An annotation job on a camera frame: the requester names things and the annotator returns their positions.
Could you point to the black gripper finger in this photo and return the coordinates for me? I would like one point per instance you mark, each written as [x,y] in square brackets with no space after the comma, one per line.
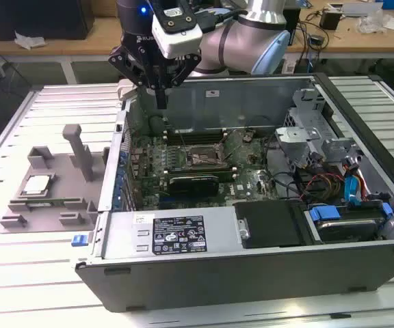
[186,70]
[123,63]

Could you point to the thin metal locking lever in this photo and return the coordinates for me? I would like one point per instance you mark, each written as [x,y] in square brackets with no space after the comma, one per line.
[183,140]
[228,136]

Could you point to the silver CPU green edge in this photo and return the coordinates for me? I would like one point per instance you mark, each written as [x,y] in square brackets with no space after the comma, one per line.
[38,184]

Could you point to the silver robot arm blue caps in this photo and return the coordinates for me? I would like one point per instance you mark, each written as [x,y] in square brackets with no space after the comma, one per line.
[238,41]

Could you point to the CPU socket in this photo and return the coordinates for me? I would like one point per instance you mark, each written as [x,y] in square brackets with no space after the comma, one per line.
[202,159]

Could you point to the wooden desk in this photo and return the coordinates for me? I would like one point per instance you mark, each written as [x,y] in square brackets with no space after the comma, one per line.
[98,37]

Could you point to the large black box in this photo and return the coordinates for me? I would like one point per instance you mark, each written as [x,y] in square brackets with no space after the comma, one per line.
[39,17]

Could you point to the white crumpled paper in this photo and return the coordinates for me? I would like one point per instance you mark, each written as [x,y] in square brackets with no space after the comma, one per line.
[29,41]

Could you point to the green motherboard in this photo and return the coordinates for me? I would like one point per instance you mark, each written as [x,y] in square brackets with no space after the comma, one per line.
[238,153]

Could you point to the black graphics card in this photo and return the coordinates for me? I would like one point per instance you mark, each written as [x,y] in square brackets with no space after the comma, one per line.
[193,186]

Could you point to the silver metal drive cage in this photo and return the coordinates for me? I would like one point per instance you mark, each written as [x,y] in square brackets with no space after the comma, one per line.
[296,135]

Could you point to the grey parts rack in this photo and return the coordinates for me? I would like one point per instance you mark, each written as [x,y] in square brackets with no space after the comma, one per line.
[63,191]

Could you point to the small black device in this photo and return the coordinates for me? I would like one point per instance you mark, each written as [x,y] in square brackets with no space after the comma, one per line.
[330,20]

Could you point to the silver power supply with label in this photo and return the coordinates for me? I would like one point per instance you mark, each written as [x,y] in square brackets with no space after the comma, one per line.
[121,235]

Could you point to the black drive bay cover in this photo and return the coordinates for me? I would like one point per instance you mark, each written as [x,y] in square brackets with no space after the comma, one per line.
[272,225]

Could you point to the small blue latch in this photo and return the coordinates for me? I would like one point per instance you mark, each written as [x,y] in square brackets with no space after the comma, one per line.
[79,240]

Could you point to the clear plastic bag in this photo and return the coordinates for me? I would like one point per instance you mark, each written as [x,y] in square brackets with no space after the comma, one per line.
[371,22]

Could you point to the dark grey PC case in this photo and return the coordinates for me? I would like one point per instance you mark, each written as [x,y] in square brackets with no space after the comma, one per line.
[217,283]

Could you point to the hard disk in blue carrier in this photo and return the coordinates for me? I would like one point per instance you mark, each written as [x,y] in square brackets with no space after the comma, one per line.
[347,230]

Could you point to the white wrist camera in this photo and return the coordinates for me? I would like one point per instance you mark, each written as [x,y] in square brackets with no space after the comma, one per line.
[180,41]

